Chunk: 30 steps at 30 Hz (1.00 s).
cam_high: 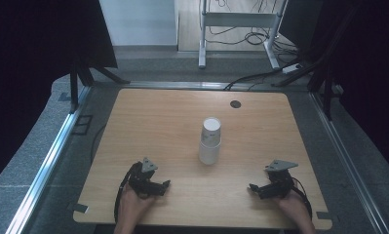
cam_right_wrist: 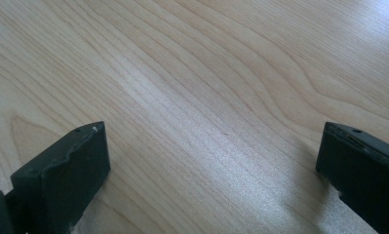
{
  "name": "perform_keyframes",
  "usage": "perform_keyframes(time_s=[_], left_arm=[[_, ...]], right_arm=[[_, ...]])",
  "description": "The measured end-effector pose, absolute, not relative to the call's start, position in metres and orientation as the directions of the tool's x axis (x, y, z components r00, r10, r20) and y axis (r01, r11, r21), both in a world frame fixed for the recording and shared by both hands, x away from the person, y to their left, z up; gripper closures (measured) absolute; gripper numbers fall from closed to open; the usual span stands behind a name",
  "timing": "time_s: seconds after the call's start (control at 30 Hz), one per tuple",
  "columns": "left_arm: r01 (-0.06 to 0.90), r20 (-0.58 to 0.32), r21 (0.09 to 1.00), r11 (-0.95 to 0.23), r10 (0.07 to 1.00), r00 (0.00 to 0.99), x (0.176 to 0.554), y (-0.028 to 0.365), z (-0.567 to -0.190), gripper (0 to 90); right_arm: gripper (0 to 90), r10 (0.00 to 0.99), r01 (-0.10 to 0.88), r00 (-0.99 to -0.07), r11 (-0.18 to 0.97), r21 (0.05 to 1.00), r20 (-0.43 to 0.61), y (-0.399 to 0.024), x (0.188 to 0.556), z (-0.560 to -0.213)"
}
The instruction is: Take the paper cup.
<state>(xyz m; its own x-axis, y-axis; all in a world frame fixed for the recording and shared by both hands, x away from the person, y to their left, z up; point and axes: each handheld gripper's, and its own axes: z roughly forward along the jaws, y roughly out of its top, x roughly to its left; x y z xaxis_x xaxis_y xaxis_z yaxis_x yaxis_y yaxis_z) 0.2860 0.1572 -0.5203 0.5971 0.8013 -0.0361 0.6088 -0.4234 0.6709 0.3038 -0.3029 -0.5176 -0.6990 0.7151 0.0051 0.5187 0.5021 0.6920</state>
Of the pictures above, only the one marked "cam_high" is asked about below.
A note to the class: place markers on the white metal stand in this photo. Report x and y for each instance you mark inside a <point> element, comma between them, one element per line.
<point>237,19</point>

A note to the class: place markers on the black stand legs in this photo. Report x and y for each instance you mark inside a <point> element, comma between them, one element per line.
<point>85,76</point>

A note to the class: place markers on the aluminium floor rail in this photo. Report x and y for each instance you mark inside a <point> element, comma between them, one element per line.
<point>348,162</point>
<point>52,156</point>
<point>188,85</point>

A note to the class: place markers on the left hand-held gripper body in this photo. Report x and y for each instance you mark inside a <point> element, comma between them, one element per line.
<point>143,177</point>

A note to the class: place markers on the grey tape piece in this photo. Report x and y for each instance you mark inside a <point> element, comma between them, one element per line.
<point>323,215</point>
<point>81,208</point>

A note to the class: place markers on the person's left hand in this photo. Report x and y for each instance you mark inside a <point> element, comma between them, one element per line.
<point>133,204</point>

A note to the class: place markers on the dark round table grommet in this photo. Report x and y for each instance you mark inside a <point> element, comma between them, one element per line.
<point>235,104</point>

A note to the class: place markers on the black curtain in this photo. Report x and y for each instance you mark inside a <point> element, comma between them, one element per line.
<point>364,65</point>
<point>36,65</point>

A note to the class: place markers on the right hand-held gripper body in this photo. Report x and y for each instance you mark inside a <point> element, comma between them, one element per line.
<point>280,182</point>

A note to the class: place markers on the white power strip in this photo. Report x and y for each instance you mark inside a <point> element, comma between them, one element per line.
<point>291,68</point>

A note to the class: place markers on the person's right hand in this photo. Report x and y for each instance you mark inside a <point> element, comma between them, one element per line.
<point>292,204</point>

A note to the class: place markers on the dark tape piece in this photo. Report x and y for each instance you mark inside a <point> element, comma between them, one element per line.
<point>64,97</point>

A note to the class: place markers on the black stand post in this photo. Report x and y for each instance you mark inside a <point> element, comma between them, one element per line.
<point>327,94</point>

